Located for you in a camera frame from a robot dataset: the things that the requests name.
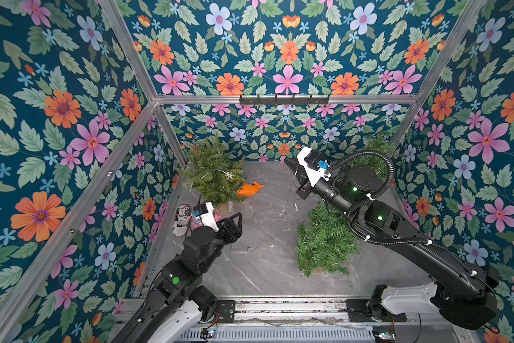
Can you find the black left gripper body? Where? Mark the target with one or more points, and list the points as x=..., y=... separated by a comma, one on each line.
x=226, y=229

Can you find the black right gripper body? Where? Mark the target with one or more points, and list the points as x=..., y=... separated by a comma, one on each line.
x=304, y=184

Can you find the clear battery box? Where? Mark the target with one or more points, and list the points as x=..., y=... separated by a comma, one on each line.
x=242, y=249

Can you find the thin wire string light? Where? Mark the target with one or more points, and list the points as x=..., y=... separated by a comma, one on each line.
x=269, y=216

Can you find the light green fern christmas tree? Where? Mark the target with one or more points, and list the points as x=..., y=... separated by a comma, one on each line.
x=213, y=172

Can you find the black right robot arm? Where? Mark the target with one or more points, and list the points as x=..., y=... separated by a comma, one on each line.
x=460, y=292

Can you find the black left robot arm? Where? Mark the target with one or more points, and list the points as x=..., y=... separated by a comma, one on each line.
x=176, y=299

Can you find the orange plush toy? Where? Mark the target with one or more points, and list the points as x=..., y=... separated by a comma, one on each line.
x=248, y=190

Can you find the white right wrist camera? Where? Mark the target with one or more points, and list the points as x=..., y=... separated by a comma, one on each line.
x=316, y=166

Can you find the black hook rail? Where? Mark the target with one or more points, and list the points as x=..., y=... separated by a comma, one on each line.
x=274, y=100

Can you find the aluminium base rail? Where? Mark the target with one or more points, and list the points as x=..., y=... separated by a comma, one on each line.
x=287, y=319

